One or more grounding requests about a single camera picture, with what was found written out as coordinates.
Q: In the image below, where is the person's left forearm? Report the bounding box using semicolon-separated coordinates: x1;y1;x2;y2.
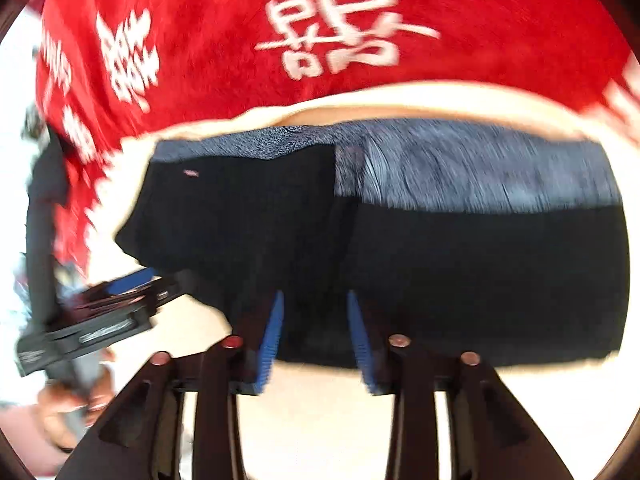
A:
0;401;66;476

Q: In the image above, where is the dark cloth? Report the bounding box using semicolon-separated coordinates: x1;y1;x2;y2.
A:
25;127;72;331

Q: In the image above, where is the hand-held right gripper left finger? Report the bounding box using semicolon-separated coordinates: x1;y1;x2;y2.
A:
60;290;286;480

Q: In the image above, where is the black pants blue floral stripe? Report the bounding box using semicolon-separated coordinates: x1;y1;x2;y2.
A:
115;119;631;369

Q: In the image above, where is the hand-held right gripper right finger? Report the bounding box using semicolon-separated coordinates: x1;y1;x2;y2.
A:
347;290;576;480

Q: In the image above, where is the cream quilt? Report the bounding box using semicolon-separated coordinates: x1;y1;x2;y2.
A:
85;80;640;480

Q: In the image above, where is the red printed blanket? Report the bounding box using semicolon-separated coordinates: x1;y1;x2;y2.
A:
35;0;640;281

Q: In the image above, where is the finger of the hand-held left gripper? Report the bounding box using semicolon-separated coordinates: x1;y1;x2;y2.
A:
146;269;197;307
77;266;160;311

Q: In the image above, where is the person's left hand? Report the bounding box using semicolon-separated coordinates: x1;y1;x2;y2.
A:
37;352;117;451

